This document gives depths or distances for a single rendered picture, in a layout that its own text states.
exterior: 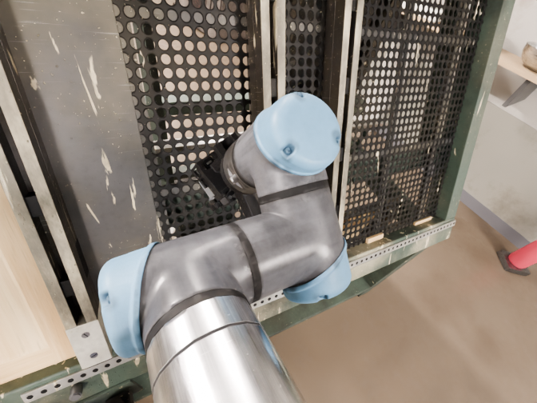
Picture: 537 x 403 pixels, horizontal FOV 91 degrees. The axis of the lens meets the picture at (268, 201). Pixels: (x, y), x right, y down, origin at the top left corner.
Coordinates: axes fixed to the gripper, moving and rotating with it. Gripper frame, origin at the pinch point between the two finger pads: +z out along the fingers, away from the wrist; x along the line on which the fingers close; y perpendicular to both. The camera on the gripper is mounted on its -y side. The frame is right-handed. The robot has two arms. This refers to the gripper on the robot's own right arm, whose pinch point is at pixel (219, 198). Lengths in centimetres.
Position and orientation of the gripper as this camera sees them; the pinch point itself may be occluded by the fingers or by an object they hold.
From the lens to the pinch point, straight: 55.7
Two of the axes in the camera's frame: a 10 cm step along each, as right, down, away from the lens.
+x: -6.9, 6.0, -4.1
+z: -4.3, 1.2, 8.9
